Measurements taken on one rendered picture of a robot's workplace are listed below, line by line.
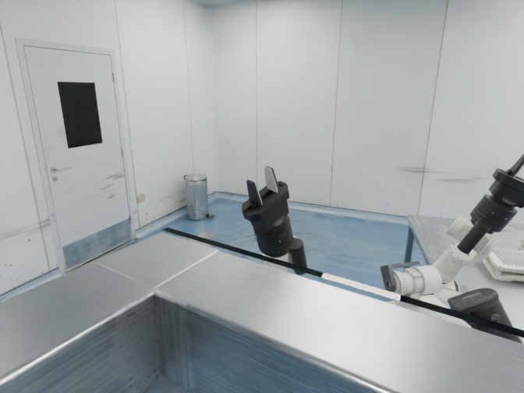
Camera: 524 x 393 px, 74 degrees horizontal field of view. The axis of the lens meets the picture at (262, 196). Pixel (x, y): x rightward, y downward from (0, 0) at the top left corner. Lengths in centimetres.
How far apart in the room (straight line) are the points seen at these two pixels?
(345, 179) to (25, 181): 372
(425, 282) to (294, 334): 75
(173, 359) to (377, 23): 479
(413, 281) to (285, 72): 446
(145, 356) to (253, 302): 7
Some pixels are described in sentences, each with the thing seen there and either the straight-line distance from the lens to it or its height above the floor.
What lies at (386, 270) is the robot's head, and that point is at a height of 132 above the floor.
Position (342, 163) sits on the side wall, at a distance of 498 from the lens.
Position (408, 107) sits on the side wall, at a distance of 480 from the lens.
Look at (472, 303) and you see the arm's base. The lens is 104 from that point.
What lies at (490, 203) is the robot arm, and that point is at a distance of 111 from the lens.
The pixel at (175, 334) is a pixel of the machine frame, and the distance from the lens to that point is 20.
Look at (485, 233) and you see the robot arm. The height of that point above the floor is 136.
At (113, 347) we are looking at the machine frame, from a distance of 20.
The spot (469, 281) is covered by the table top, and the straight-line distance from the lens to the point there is 206.
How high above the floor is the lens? 173
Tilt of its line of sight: 17 degrees down
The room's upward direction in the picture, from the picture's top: straight up
